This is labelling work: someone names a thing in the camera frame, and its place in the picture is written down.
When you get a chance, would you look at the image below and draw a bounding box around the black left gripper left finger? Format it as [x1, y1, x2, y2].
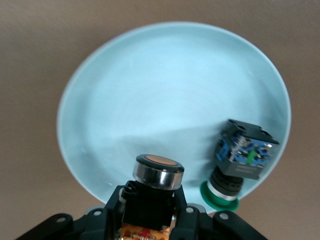
[14, 185, 126, 240]

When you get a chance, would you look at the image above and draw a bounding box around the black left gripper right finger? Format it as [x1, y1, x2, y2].
[169, 186, 271, 240]

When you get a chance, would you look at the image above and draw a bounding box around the orange push button switch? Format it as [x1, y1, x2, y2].
[118, 154, 185, 240]

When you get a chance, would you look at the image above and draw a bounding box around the round light blue plate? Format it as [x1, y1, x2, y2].
[56, 21, 292, 216]

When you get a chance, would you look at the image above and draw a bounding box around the green blue push button switch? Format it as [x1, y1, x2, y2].
[199, 118, 280, 211]

